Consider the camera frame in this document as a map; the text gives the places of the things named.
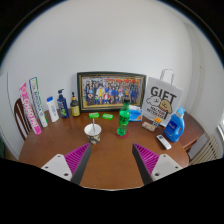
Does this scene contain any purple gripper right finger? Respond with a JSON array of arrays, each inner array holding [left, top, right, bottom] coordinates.
[[132, 143, 182, 185]]

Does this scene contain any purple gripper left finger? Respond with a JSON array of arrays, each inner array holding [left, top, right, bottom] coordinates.
[[42, 143, 91, 185]]

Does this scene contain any green plastic bottle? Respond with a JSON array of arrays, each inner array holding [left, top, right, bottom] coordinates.
[[117, 98, 130, 133]]

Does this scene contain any white remote control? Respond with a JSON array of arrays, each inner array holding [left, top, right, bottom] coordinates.
[[156, 135, 172, 150]]

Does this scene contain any camouflage paper cup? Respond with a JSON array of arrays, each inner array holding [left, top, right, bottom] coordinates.
[[84, 124, 102, 144]]

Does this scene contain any red round coaster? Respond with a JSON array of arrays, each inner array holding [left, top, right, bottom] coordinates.
[[116, 131, 129, 138]]

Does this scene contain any rubik's cube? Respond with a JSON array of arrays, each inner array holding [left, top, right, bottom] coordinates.
[[153, 117, 162, 128]]

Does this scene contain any patterned small card pack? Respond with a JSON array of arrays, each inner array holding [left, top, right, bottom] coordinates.
[[142, 122, 156, 132]]

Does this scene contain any blue detergent bottle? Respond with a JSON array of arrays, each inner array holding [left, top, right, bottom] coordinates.
[[164, 107, 185, 142]]

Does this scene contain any left green soap box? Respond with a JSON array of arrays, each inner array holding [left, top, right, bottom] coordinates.
[[89, 112, 100, 119]]

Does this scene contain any dark blue pump bottle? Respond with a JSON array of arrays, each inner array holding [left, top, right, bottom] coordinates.
[[57, 89, 69, 118]]

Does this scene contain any brown glass pump bottle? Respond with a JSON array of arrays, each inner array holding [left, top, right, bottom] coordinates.
[[70, 94, 80, 117]]

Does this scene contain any wooden chair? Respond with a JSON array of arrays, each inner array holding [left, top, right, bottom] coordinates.
[[14, 98, 31, 140]]

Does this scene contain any white lotion bottle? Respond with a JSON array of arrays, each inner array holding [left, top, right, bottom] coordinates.
[[47, 96, 59, 122]]

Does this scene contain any white gift paper bag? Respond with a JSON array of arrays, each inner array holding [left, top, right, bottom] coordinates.
[[142, 69, 183, 126]]

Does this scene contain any framed group photo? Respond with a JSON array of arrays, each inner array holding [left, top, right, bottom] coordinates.
[[77, 71, 146, 112]]

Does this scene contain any green white toothpaste box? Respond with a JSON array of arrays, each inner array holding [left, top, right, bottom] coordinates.
[[29, 77, 48, 127]]

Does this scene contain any pink toothpaste box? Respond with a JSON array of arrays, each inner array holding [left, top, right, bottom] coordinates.
[[19, 83, 41, 135]]

